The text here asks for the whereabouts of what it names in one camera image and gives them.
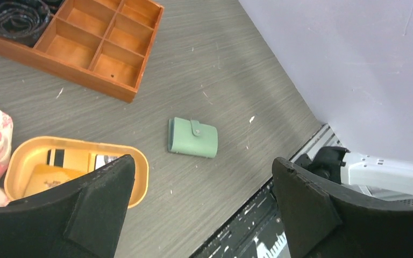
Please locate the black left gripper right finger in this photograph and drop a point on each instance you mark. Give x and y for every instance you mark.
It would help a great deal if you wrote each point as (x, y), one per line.
(324, 219)

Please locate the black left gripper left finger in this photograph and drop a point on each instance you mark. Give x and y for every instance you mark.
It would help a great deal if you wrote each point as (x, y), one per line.
(80, 218)

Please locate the green card holder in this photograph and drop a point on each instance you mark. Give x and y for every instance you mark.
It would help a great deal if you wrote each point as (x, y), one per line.
(190, 137)

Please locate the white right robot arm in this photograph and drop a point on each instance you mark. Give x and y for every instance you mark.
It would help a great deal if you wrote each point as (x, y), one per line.
(386, 179)

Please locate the gold card with black stripe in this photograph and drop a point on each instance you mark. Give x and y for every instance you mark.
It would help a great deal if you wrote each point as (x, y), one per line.
(75, 159)

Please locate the gold credit card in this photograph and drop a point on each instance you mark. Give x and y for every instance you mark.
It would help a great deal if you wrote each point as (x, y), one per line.
(45, 177)

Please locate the white credit card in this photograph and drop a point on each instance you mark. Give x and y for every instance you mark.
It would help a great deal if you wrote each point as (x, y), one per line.
(101, 160)

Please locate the yellow oval dish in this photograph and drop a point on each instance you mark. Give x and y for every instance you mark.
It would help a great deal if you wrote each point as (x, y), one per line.
(34, 152)

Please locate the orange compartment tray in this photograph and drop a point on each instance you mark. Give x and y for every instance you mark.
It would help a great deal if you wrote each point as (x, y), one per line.
(101, 45)

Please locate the aluminium frame rail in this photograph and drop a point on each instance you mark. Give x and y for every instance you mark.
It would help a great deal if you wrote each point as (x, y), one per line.
(324, 137)

